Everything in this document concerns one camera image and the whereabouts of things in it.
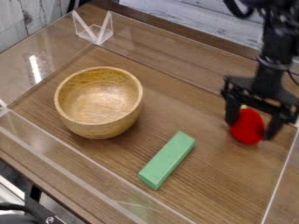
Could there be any black cable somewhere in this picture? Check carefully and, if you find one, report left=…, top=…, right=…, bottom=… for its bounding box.
left=0, top=195, right=68, bottom=224

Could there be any green rectangular block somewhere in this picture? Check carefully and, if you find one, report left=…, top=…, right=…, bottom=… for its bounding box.
left=138, top=131, right=196, bottom=190

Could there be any red plush strawberry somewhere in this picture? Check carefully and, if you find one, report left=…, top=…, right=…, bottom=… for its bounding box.
left=228, top=105, right=266, bottom=145

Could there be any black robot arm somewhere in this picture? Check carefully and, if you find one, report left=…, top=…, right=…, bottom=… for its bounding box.
left=220, top=0, right=299, bottom=140

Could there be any black table leg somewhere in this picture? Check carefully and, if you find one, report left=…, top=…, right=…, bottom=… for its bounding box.
left=30, top=185, right=43, bottom=202

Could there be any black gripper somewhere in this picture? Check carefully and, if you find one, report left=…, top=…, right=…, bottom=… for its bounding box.
left=220, top=76, right=299, bottom=140

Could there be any clear acrylic tray wall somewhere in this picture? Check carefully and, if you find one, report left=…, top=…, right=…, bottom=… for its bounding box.
left=0, top=101, right=195, bottom=224

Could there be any wooden bowl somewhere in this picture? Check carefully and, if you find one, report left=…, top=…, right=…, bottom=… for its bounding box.
left=54, top=66, right=144, bottom=139

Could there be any clear acrylic corner bracket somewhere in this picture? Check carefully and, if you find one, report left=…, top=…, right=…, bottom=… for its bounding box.
left=71, top=11, right=114, bottom=46

